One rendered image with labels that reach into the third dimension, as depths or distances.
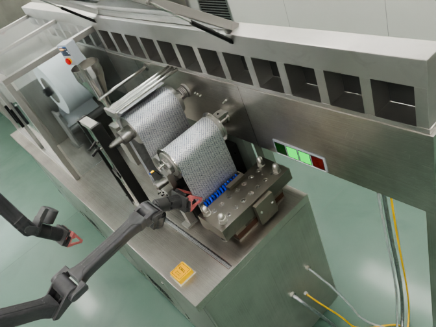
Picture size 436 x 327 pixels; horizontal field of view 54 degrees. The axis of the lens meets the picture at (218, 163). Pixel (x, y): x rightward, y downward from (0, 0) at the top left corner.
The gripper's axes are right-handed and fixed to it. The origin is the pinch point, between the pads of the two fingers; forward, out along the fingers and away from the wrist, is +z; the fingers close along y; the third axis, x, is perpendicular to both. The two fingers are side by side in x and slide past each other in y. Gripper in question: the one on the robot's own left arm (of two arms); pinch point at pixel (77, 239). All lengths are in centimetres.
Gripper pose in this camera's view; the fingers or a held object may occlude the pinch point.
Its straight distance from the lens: 200.7
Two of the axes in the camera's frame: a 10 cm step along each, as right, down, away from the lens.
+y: -7.1, -2.3, 6.7
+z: 6.0, 3.2, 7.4
